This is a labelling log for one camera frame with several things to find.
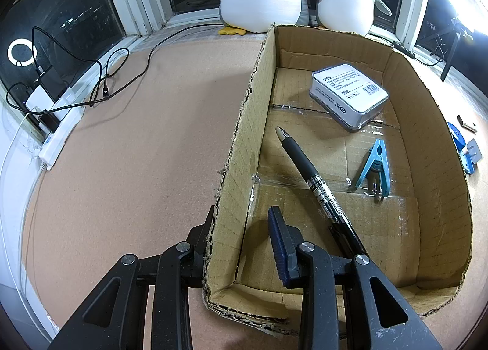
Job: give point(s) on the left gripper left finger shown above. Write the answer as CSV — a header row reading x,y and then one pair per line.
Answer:
x,y
198,240

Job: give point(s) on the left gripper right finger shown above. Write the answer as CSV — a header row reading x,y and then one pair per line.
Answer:
x,y
284,241

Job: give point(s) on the black gel pen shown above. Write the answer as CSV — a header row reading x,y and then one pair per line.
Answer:
x,y
341,228

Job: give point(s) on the blue clothespin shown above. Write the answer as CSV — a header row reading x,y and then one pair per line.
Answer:
x,y
376,165

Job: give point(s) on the brown cardboard box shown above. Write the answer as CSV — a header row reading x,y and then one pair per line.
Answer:
x,y
420,236

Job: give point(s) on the silver tin box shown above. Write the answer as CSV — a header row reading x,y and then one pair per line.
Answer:
x,y
351,97

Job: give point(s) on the white power strip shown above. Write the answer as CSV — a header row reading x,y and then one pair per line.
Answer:
x,y
55,141

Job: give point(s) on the blue plastic card holder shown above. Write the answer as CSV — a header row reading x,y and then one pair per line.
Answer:
x,y
467,162

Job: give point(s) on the round blue tape measure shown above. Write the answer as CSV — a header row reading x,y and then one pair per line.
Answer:
x,y
457,137

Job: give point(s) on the small dark usb stick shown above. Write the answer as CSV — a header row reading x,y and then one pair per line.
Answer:
x,y
467,124

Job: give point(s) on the white charger brick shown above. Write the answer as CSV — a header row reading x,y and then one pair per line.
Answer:
x,y
39,100

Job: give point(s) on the black tripod stand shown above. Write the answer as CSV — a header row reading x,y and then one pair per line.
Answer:
x,y
458,31

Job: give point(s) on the black inline cable switch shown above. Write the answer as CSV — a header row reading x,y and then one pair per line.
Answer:
x,y
398,46

